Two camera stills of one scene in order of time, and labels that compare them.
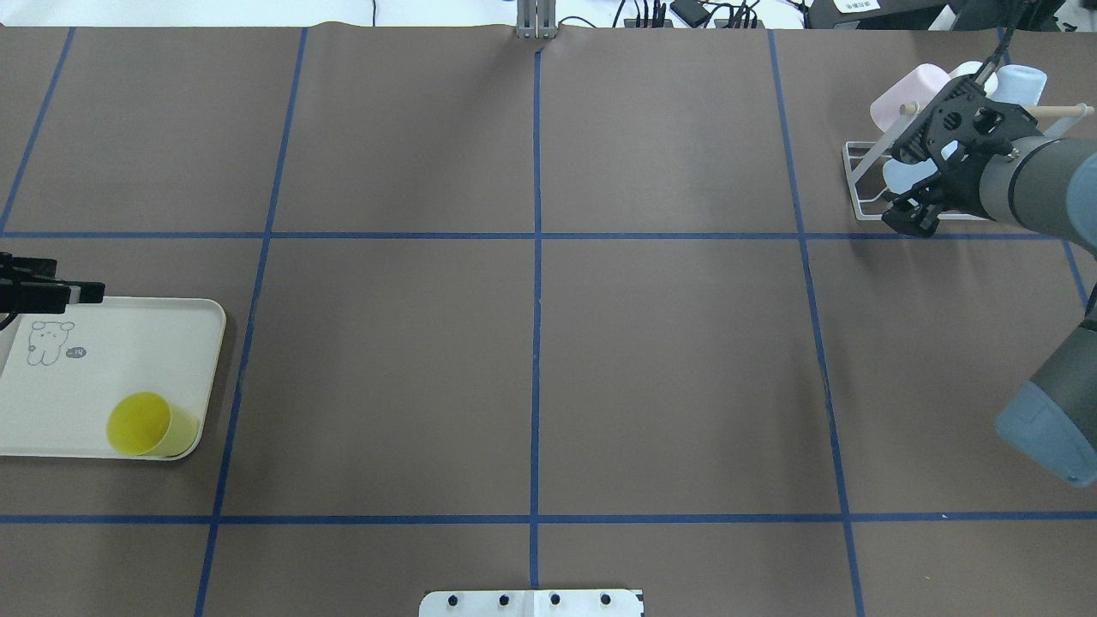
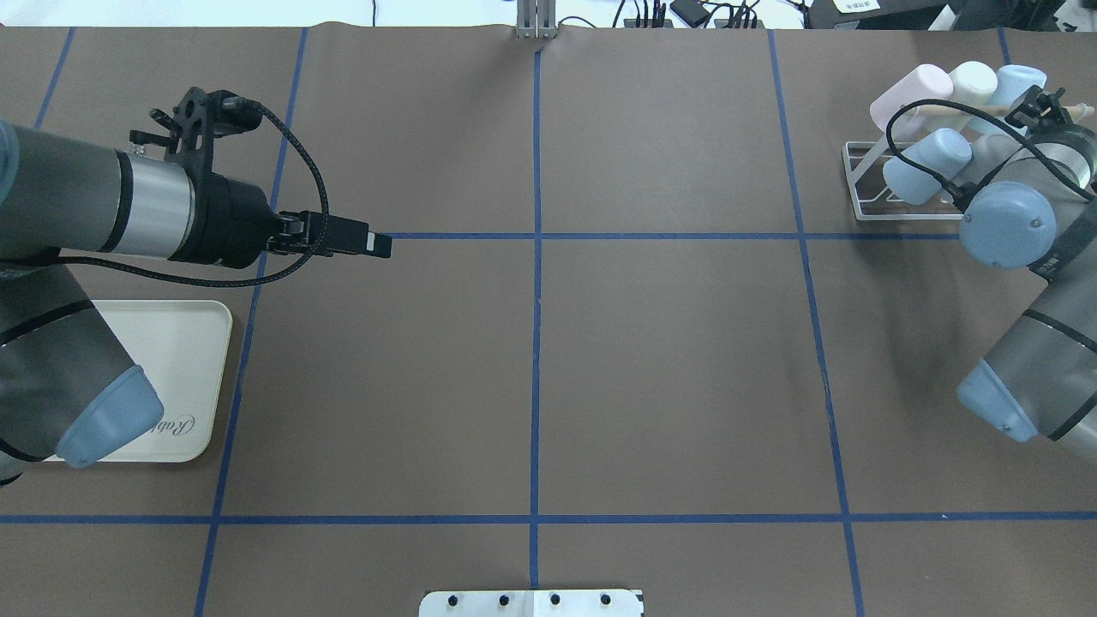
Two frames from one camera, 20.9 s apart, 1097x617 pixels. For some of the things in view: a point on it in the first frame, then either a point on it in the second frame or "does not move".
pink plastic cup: [908, 97] does not move
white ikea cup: [969, 68] does not move
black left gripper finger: [42, 296] -> [296, 230]
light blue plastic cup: [900, 176] does not move
